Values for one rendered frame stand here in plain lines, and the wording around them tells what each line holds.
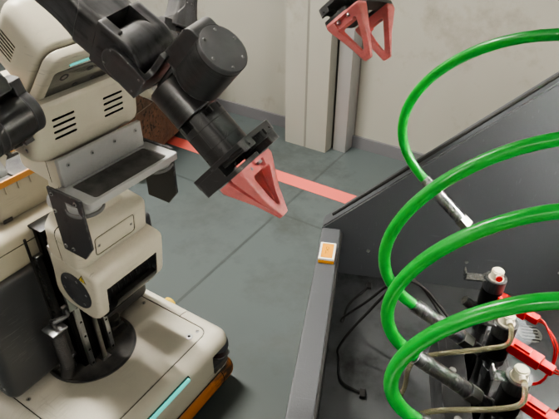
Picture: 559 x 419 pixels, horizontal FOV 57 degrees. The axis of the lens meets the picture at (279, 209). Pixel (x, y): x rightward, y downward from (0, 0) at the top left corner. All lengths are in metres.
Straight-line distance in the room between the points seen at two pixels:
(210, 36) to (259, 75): 3.09
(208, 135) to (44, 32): 0.49
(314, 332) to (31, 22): 0.70
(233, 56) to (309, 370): 0.48
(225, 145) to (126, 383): 1.21
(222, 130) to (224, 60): 0.09
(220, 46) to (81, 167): 0.63
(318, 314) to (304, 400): 0.17
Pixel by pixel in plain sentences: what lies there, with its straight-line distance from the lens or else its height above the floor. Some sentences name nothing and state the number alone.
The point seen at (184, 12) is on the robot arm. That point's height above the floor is 1.32.
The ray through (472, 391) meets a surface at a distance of 0.65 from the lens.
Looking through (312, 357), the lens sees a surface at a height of 0.95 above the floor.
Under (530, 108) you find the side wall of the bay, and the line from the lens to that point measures 0.98.
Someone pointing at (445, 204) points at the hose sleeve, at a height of 1.16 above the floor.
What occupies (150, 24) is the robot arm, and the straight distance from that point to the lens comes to 0.63.
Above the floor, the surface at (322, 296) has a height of 0.95.
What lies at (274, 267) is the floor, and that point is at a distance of 2.42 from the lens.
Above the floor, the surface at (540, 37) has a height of 1.42.
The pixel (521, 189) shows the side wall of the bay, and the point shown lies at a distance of 1.05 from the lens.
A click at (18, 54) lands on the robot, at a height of 1.30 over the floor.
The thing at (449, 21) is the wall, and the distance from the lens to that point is 2.99.
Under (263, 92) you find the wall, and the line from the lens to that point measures 3.67.
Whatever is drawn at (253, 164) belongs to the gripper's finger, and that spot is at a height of 1.30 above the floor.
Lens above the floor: 1.60
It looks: 35 degrees down
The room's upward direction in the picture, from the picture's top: straight up
